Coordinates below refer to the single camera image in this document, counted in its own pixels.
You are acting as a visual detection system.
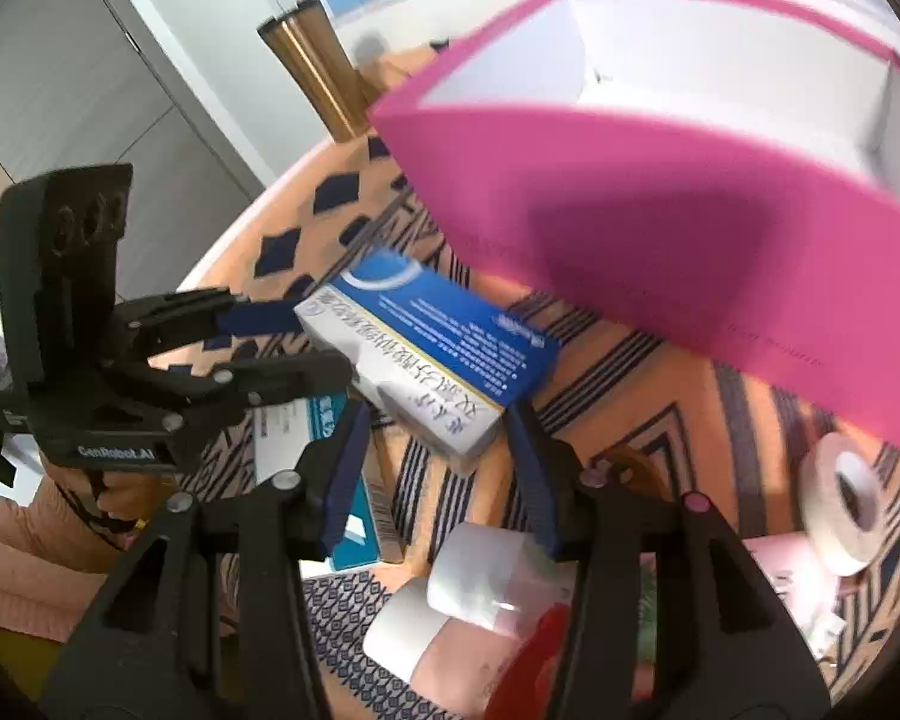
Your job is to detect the red corkscrew opener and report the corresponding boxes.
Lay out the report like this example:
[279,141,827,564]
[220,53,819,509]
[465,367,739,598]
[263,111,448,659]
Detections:
[482,605,571,720]

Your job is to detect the orange patterned blanket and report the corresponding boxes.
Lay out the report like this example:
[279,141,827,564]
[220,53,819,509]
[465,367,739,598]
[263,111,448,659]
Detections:
[188,135,900,718]

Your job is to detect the pink green hand cream tube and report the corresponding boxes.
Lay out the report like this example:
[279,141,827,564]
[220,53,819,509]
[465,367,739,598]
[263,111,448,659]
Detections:
[637,533,845,665]

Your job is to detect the blue white medicine box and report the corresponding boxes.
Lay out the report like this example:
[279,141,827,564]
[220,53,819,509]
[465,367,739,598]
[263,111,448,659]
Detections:
[295,249,559,478]

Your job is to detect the white tape roll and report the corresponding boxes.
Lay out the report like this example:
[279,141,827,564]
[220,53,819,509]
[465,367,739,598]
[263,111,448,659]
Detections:
[798,433,884,577]

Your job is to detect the teal white medicine box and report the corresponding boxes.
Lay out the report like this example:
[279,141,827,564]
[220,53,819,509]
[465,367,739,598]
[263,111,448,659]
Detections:
[253,394,403,580]

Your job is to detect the gold thermos bottle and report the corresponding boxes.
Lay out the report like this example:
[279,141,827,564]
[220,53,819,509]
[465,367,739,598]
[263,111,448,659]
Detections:
[258,0,379,143]

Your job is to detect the large pink cream tube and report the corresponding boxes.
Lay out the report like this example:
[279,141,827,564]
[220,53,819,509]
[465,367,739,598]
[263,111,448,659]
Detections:
[362,522,575,718]

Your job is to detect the person's left hand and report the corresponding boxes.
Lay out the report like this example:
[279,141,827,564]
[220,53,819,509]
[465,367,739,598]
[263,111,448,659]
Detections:
[40,457,178,541]

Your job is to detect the brown wooden object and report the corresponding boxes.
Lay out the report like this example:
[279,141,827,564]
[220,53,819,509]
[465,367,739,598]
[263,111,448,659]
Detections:
[590,444,671,500]

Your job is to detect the pink cardboard box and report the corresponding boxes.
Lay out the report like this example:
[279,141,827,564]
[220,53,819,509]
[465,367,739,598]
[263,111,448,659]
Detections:
[372,0,900,445]

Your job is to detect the grey door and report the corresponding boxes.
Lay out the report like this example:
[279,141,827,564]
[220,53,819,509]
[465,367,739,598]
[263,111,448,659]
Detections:
[0,0,261,298]

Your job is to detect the pink sleeve forearm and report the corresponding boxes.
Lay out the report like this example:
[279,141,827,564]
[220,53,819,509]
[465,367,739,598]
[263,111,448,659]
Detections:
[0,479,121,642]

